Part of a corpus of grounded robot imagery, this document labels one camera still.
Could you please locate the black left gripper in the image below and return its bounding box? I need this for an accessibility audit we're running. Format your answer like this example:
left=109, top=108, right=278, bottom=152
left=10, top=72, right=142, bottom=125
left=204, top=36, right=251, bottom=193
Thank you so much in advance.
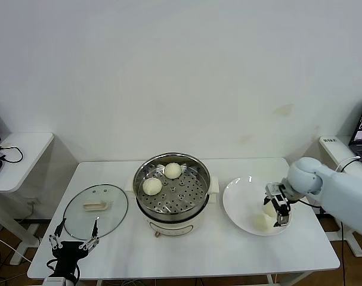
left=48, top=218, right=101, bottom=278

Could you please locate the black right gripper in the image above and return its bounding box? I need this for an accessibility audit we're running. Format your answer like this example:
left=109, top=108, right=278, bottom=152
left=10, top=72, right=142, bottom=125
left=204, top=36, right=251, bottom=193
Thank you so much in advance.
left=262, top=189, right=292, bottom=229

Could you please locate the white steamed baozi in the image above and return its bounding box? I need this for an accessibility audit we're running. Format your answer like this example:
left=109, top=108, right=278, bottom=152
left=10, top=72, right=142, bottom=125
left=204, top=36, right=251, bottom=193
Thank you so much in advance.
left=262, top=202, right=279, bottom=218
left=164, top=163, right=182, bottom=179
left=252, top=214, right=270, bottom=232
left=142, top=178, right=163, bottom=196

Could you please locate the round glass pot lid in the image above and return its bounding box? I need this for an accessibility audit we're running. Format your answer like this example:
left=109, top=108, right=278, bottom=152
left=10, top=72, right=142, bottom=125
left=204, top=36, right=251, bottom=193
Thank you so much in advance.
left=63, top=184, right=129, bottom=241

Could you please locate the perforated steel steamer basket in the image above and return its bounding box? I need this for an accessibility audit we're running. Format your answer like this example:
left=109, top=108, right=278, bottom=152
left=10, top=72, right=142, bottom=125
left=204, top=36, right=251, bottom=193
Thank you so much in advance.
left=132, top=152, right=212, bottom=223

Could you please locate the round white plate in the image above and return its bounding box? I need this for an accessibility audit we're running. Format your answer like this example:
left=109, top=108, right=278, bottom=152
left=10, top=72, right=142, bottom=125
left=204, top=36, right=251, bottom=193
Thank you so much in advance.
left=222, top=176, right=294, bottom=237

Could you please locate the white side table with label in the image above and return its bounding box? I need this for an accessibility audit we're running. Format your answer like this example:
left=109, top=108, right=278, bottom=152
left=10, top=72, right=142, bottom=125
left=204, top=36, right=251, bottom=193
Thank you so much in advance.
left=318, top=136, right=362, bottom=259

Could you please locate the cream electric cooker pot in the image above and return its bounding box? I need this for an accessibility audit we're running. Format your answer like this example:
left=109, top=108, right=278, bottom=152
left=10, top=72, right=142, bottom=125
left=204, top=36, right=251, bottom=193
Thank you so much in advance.
left=125, top=175, right=219, bottom=239

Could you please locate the white side table with mouse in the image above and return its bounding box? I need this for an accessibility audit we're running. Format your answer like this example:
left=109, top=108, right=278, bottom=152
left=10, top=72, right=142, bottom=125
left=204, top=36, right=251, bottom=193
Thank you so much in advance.
left=0, top=132, right=55, bottom=266

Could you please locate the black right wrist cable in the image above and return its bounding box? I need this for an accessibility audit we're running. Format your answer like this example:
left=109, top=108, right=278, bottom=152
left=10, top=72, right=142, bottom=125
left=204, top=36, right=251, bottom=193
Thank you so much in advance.
left=296, top=198, right=322, bottom=208

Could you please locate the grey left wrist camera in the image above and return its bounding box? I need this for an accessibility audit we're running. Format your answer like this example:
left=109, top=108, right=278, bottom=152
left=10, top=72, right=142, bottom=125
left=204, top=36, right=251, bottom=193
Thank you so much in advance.
left=42, top=276, right=67, bottom=286

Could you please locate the white floor cable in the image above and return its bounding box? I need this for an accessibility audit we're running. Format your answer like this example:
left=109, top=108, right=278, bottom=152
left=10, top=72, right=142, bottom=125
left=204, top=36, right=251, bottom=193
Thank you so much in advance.
left=0, top=231, right=33, bottom=263

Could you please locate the black cable with adapter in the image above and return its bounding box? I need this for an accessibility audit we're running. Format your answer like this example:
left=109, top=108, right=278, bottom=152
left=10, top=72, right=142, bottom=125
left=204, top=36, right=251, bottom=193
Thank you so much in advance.
left=337, top=159, right=362, bottom=286

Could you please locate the flat white cable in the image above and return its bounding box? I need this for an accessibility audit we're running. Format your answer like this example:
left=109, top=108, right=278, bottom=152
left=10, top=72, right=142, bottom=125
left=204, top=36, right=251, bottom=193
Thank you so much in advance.
left=335, top=156, right=362, bottom=172

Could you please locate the thin black looped cable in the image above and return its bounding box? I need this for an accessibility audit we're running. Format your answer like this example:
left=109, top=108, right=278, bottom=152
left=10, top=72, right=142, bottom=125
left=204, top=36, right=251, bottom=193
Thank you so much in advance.
left=0, top=145, right=23, bottom=164

